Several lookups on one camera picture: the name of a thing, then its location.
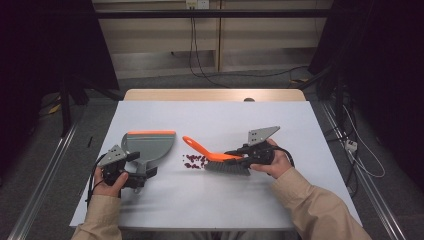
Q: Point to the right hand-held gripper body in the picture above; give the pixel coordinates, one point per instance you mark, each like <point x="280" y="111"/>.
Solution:
<point x="260" y="135"/>

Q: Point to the beige wooden cabinet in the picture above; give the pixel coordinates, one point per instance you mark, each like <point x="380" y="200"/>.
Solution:
<point x="160" y="36"/>

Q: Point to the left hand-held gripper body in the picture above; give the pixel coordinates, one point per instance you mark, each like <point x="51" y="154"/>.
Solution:
<point x="113" y="156"/>

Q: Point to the yellow floor tape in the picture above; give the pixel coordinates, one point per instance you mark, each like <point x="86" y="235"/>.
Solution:
<point x="55" y="109"/>

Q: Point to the black metal stand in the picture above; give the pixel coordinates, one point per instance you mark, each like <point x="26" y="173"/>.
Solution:
<point x="66" y="110"/>
<point x="339" y="100"/>

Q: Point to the grey table grommet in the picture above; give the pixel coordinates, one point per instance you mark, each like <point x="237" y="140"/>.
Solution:
<point x="249" y="99"/>

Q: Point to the wooden table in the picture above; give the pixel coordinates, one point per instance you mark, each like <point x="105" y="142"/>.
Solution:
<point x="200" y="95"/>

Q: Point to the orange brush with grey bristles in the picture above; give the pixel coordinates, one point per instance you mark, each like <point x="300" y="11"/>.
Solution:
<point x="200" y="148"/>

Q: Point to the black horizontal bar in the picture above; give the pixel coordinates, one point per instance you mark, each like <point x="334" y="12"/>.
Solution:
<point x="233" y="13"/>

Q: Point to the white wall socket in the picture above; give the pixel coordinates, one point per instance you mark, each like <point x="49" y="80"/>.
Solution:
<point x="197" y="4"/>

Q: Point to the metal floor rail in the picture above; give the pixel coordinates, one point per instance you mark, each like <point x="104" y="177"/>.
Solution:
<point x="370" y="186"/>
<point x="46" y="180"/>

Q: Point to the person's right hand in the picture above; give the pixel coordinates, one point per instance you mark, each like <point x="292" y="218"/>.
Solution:
<point x="280" y="165"/>

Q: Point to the dark red beans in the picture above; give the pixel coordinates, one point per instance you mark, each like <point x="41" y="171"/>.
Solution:
<point x="195" y="159"/>

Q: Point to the person's left hand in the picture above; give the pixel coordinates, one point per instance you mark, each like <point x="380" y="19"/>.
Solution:
<point x="106" y="188"/>

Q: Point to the white power adapter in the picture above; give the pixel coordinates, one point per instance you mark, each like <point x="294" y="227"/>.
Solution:
<point x="351" y="145"/>

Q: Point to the grey dustpan with orange edge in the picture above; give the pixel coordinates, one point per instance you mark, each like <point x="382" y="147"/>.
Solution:
<point x="150" y="146"/>

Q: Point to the small black floor item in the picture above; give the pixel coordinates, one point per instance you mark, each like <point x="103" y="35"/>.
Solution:
<point x="90" y="141"/>

